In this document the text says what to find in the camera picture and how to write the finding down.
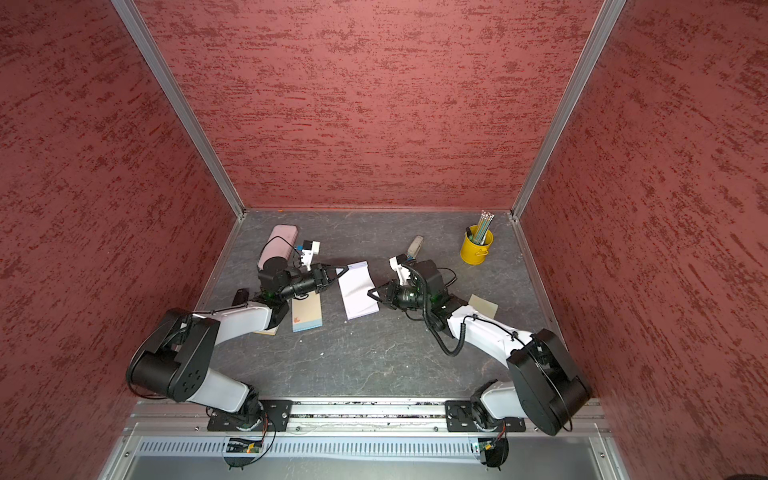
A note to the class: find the small black device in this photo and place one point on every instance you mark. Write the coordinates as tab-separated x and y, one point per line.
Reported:
241	297

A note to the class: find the yellow-top beige memo pad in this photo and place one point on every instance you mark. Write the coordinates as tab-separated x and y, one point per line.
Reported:
270	332

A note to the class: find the aluminium rail frame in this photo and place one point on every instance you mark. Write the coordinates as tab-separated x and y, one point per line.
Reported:
356	428

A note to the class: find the purple grid memo pad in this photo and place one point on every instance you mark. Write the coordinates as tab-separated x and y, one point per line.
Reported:
354	285

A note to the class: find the pink pencil case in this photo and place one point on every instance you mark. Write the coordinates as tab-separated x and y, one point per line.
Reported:
281	243

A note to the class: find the blue-edged beige memo pad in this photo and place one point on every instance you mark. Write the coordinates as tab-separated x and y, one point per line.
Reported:
306	313

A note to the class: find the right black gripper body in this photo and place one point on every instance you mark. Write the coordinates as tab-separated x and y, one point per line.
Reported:
411	296

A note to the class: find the torn green memo page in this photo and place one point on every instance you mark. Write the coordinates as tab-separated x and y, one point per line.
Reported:
483	306

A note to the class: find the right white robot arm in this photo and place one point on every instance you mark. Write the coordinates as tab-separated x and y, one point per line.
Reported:
545	385

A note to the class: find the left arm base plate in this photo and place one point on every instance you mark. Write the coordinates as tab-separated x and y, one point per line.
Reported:
254	416

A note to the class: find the yellow pencil cup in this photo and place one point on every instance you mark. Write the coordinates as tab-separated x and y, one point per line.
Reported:
472	253

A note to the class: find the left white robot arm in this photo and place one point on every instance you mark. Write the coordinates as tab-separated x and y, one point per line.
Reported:
174	361

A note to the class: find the bundle of pencils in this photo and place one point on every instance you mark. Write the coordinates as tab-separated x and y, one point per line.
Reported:
480	231

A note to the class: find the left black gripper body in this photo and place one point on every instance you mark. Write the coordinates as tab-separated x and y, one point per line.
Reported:
301	283

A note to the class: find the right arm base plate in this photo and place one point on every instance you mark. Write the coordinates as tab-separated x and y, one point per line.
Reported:
463	416

